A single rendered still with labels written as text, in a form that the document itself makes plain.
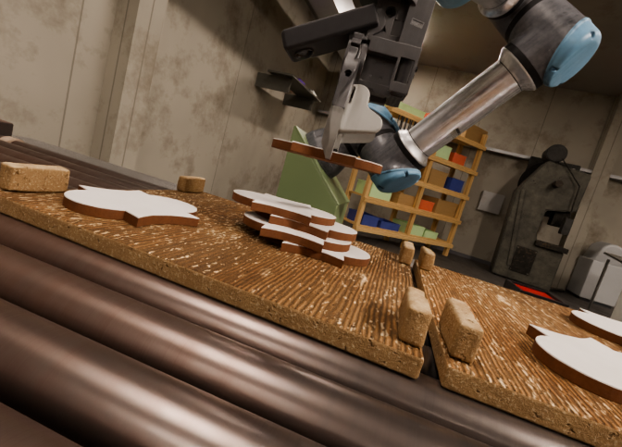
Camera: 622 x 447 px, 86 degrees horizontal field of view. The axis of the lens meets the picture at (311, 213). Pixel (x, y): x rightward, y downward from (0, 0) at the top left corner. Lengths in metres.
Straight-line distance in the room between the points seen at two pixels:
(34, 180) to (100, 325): 0.23
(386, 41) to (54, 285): 0.38
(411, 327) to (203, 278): 0.16
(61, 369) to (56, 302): 0.07
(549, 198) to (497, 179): 1.42
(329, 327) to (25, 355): 0.17
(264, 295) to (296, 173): 0.68
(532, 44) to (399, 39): 0.46
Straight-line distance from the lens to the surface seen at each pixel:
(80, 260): 0.33
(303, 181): 0.90
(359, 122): 0.38
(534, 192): 7.39
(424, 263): 0.52
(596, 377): 0.33
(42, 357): 0.21
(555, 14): 0.89
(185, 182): 0.62
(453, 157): 7.19
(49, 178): 0.45
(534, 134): 8.70
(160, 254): 0.30
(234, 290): 0.26
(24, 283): 0.29
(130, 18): 3.85
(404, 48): 0.42
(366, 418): 0.21
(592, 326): 0.54
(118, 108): 3.72
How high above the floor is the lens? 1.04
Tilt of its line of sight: 8 degrees down
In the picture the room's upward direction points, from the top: 16 degrees clockwise
